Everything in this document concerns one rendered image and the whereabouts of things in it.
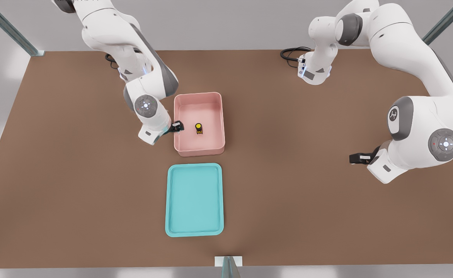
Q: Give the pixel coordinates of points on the yellow and black button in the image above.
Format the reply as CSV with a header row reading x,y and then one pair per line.
x,y
198,128

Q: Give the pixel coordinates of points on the pink plastic box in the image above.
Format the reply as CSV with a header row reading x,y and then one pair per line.
x,y
199,123

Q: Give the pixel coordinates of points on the pale blue-green tray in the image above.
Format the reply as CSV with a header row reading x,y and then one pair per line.
x,y
194,199

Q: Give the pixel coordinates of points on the silver frame post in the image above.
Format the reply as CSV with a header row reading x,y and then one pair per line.
x,y
445,19
10,30
228,266

